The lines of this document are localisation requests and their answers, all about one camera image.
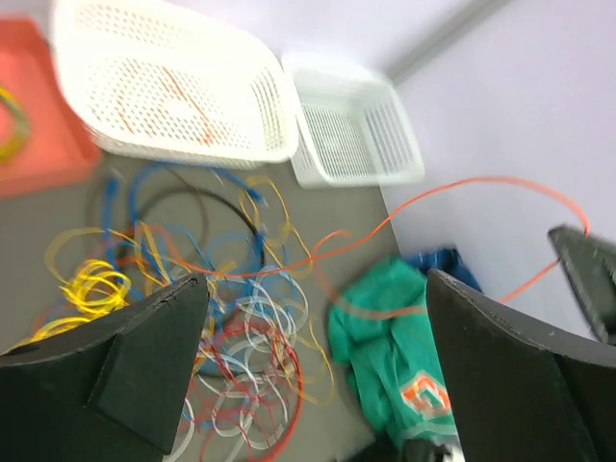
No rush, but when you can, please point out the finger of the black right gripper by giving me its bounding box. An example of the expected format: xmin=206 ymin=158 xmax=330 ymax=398
xmin=548 ymin=225 xmax=615 ymax=345

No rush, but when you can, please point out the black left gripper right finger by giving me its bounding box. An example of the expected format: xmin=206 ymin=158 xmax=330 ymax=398
xmin=427 ymin=270 xmax=615 ymax=461

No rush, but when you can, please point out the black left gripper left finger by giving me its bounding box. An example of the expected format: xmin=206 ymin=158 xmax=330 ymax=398
xmin=1 ymin=274 xmax=209 ymax=461

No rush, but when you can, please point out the thin red orange wire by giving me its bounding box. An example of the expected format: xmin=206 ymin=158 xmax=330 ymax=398
xmin=115 ymin=66 xmax=216 ymax=145

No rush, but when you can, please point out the blue plaid cloth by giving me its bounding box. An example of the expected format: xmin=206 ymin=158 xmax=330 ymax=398
xmin=403 ymin=247 xmax=482 ymax=292

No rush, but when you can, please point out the green shirt orange logo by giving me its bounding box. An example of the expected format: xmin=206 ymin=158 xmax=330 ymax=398
xmin=327 ymin=257 xmax=457 ymax=447

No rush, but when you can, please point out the orange square box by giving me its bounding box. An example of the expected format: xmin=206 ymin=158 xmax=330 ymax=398
xmin=1 ymin=16 xmax=102 ymax=198

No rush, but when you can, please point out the white rectangular mesh basket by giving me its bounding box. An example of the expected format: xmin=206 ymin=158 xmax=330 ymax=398
xmin=281 ymin=53 xmax=424 ymax=189

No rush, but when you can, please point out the white oval perforated basket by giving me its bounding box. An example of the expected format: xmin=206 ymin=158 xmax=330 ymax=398
xmin=50 ymin=1 xmax=299 ymax=169

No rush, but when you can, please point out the red ethernet cable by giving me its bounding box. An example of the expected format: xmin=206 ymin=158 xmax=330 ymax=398
xmin=201 ymin=326 xmax=307 ymax=462

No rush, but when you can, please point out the white thin cable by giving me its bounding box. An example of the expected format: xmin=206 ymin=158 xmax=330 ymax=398
xmin=167 ymin=264 xmax=312 ymax=462

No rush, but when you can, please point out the thin blue wire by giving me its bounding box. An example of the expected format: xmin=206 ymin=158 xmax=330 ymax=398
xmin=192 ymin=230 xmax=290 ymax=299

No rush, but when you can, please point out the black cable loop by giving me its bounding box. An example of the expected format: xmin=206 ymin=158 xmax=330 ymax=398
xmin=134 ymin=187 xmax=269 ymax=270

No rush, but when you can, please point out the orange yellow thin wire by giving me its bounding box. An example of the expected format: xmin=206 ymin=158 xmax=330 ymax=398
xmin=238 ymin=175 xmax=336 ymax=408

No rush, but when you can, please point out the yellow green wire coil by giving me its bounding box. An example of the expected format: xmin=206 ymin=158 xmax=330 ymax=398
xmin=0 ymin=84 xmax=33 ymax=163

